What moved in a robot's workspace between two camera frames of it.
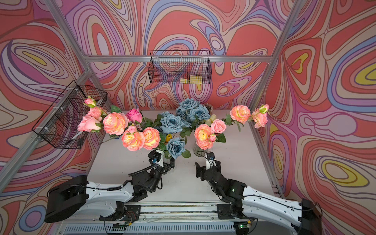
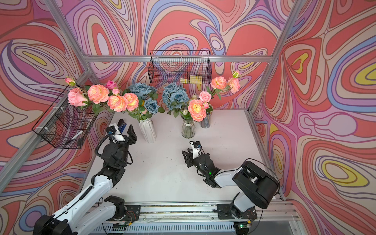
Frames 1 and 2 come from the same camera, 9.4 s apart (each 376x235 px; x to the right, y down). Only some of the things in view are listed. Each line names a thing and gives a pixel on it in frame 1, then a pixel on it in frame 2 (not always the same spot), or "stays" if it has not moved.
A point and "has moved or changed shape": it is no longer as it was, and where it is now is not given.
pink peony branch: [241, 114] to [218, 83]
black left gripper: [172, 165] to [131, 137]
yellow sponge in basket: [193, 79] stays
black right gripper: [200, 172] to [189, 159]
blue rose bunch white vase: [173, 138] to [148, 105]
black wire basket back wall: [169, 66] stays
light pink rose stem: [89, 124] to [76, 97]
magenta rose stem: [133, 114] to [110, 84]
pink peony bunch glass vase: [205, 135] to [199, 108]
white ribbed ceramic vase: [166, 160] to [147, 128]
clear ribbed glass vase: [199, 152] has moved or changed shape
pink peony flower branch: [115, 122] to [96, 94]
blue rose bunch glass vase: [191, 108] to [175, 96]
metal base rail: [169, 219] stays
